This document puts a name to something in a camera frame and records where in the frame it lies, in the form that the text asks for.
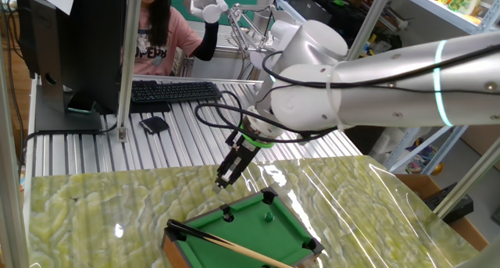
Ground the black plastic case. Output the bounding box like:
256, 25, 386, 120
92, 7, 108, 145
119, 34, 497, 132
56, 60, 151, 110
424, 181, 474, 224

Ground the black keyboard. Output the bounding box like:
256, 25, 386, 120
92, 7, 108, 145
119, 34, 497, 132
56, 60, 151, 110
130, 80, 223, 104

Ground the white metal storage shelf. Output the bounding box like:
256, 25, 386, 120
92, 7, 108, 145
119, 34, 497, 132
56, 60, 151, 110
366, 0, 500, 175

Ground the smartphone on monitor stand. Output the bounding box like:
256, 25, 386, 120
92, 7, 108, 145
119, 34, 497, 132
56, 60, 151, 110
66, 98, 97, 115

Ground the black wallet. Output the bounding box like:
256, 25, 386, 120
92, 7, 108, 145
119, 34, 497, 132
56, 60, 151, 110
139, 116, 170, 135

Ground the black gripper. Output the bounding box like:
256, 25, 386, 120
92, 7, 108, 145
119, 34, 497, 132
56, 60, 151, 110
212, 134, 262, 195

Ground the black computer monitor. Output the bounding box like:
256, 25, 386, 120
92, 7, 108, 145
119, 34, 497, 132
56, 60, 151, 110
15, 0, 128, 134

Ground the mini green pool table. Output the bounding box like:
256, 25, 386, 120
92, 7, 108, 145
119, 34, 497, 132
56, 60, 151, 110
161, 186, 325, 268

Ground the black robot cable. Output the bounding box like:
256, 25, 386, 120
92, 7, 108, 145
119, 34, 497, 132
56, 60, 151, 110
194, 43, 500, 145

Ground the black monitor cable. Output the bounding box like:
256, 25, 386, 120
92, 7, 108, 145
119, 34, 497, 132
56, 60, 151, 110
17, 121, 118, 179

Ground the person in pink shirt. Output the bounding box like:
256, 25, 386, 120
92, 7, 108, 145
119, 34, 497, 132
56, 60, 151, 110
132, 0, 220, 77

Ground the pale yellow bottle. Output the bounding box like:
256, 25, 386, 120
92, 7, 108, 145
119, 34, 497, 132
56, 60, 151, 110
460, 0, 484, 16

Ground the wooden pool cue black butt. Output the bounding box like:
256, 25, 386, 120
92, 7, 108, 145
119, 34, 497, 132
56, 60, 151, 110
166, 219, 294, 268

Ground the brown cardboard box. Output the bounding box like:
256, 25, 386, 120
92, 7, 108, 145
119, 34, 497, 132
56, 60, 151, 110
394, 173, 490, 252

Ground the aluminium frame post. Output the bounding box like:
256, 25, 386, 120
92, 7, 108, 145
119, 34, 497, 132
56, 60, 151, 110
116, 0, 144, 143
433, 137, 500, 219
0, 45, 29, 268
345, 0, 395, 62

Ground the white haptic control device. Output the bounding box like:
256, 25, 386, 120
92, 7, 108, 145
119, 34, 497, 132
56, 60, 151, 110
177, 0, 300, 72

